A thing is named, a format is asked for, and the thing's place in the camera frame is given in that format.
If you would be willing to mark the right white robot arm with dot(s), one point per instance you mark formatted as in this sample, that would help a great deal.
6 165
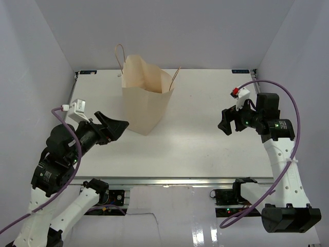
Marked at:
286 209

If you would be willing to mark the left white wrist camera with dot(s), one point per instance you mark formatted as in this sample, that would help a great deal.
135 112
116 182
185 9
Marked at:
76 110

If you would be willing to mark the blue table label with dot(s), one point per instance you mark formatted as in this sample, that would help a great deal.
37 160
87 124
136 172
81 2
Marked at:
240 71
87 72

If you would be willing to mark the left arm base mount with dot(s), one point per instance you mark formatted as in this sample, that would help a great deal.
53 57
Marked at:
112 204

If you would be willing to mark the right blue table label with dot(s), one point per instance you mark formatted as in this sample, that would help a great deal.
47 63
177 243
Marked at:
240 71

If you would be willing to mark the aluminium front rail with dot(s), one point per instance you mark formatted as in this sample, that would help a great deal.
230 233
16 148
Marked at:
153 181

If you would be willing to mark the beige paper bag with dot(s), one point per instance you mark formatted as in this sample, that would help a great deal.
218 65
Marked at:
146 91

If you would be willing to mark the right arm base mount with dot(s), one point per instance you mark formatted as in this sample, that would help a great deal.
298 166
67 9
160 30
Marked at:
226 203

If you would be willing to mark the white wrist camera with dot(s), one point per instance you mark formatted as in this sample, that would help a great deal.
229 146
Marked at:
76 110
241 95

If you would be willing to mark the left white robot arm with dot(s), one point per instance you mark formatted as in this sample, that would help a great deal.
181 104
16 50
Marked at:
58 165

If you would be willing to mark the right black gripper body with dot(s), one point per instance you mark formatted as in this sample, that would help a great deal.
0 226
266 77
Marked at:
245 118

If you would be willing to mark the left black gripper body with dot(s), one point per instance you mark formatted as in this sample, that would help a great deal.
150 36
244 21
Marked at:
90 134

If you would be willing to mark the left blue table label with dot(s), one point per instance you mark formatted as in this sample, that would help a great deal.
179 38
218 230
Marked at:
87 72

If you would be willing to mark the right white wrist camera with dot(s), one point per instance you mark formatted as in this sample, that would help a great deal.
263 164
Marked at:
241 95

